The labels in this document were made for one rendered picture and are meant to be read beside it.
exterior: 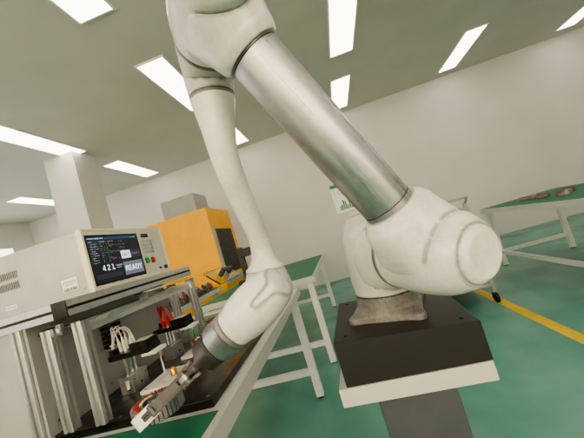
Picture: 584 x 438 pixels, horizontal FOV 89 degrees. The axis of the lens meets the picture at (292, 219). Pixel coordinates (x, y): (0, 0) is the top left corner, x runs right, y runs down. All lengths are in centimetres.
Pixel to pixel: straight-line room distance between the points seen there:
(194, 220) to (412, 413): 439
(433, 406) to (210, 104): 83
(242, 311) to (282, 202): 578
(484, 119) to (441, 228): 664
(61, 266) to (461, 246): 112
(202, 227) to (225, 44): 438
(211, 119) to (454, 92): 666
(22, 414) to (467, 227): 120
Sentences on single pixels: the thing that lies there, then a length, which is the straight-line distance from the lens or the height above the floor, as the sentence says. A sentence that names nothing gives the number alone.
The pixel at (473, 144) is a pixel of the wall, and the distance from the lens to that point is 696.
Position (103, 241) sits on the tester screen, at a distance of 122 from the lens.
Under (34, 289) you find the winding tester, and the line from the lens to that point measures 130.
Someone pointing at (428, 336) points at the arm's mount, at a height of 82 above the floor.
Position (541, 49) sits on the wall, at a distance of 808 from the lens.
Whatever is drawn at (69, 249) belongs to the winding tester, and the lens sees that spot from 119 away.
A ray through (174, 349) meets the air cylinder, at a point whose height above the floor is 81.
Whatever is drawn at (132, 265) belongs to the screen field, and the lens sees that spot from 129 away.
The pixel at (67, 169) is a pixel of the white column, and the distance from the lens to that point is 561.
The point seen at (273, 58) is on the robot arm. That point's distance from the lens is 56.
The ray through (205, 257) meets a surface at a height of 120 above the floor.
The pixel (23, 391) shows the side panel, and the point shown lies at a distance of 118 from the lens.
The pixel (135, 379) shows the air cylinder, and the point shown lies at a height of 81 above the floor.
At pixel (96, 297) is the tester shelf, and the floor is 110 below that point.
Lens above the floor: 110
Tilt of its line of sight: 4 degrees up
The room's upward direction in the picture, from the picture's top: 17 degrees counter-clockwise
